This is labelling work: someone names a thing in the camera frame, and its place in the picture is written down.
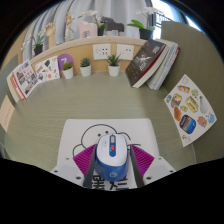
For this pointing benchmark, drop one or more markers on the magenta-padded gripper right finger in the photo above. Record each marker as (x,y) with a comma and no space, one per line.
(143,161)

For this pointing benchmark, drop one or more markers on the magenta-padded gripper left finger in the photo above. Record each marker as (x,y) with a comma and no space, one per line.
(83,160)

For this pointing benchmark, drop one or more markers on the blue and white computer mouse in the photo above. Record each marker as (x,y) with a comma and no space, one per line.
(111,156)

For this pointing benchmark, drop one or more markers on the white cartoon-print mouse pad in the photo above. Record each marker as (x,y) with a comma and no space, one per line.
(75,133)

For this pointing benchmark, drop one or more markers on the food sticker sheet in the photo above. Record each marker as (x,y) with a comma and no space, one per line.
(190,110)

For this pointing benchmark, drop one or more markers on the small plant in white pot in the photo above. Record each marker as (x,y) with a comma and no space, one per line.
(68,73)
(114,70)
(85,71)

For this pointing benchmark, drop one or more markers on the beige thin book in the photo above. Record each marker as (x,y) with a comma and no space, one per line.
(6,113)

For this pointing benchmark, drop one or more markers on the white spiral notebook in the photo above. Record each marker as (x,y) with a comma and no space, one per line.
(166,68)

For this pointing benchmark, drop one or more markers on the black cover book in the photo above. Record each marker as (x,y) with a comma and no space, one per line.
(145,63)

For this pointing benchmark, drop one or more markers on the red-spined photo cover book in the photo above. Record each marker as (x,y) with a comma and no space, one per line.
(26,78)

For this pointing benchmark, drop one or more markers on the thin white and red book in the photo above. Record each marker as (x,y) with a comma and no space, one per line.
(15,85)

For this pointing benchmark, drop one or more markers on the tan kraft notebook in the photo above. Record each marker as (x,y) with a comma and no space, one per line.
(10,88)

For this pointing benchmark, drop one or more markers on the purple round number sign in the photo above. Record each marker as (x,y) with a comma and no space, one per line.
(63,58)

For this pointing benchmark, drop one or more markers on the green desk partition panel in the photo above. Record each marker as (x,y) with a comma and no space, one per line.
(3,76)
(200,60)

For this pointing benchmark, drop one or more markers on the wooden desk shelf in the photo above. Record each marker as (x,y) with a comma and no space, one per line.
(83,41)

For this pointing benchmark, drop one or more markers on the white orchid in black pot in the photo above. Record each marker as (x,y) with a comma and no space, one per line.
(38,50)
(145,34)
(101,31)

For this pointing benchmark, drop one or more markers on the pink horse figure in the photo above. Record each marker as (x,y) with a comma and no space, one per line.
(86,29)

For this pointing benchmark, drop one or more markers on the wooden mannequin figure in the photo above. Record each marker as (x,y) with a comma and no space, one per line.
(69,25)

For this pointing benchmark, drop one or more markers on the black horse figure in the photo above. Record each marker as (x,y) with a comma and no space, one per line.
(113,25)

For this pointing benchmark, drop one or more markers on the grey pleated curtain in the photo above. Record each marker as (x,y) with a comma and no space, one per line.
(116,8)

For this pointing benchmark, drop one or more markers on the white wall socket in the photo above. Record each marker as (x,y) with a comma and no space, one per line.
(125,52)
(101,52)

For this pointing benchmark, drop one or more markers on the window with dark frame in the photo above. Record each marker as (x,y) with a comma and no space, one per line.
(160,8)

